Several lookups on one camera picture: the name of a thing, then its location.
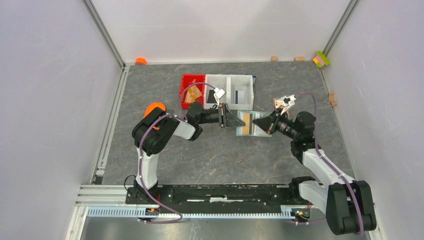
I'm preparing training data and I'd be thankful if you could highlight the wooden piece in red bin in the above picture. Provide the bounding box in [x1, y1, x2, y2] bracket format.
[184, 93, 196, 104]

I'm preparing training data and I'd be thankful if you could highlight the orange tape roll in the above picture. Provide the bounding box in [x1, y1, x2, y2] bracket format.
[134, 57, 147, 65]

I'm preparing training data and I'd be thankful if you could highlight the wooden arch block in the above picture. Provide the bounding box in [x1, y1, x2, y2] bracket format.
[328, 92, 338, 107]

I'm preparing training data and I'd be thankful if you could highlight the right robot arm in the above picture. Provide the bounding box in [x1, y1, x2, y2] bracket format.
[252, 110, 377, 235]

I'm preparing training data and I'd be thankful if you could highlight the striped card in bin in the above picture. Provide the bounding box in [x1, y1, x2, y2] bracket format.
[234, 90, 246, 105]

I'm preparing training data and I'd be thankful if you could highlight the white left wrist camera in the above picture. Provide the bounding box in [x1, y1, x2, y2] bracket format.
[214, 87, 227, 106]

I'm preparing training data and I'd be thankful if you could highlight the red plastic bin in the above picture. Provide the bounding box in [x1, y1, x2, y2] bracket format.
[179, 73, 206, 110]

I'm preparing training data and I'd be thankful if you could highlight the red playing card box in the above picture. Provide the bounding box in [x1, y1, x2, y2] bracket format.
[273, 98, 285, 110]

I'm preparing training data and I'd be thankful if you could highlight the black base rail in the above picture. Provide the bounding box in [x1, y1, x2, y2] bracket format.
[125, 184, 323, 207]

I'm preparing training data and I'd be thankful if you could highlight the white bin right compartment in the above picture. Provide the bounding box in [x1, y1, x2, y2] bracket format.
[226, 74, 254, 111]

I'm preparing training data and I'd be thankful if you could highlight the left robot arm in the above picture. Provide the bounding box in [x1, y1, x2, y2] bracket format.
[131, 101, 246, 204]

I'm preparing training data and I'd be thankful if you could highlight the black card in bin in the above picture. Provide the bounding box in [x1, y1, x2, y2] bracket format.
[206, 89, 217, 104]

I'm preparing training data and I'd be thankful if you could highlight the wooden block right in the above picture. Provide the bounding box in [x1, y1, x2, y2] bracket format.
[294, 56, 305, 62]

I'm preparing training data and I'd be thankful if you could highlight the multicolour toy brick stack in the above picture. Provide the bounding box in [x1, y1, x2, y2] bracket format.
[312, 51, 331, 69]

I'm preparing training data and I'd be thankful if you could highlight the white bin left compartment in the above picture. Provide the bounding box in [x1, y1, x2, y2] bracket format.
[203, 74, 230, 109]

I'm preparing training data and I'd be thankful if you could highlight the blue card behind bin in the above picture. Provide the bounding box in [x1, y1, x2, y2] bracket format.
[252, 75, 257, 86]

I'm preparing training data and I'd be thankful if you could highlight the white bin compartment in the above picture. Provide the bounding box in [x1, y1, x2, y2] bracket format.
[203, 74, 230, 109]
[226, 74, 254, 111]

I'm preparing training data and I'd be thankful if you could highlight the orange curved toy track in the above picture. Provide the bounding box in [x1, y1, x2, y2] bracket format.
[143, 102, 167, 123]

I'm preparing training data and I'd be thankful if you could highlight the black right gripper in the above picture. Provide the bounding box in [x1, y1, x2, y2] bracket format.
[252, 107, 299, 141]

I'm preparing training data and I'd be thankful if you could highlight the gold credit card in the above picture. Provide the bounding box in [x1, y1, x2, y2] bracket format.
[187, 85, 202, 99]
[240, 113, 253, 136]

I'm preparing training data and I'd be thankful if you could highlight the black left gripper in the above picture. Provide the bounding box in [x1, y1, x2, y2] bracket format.
[197, 103, 246, 128]

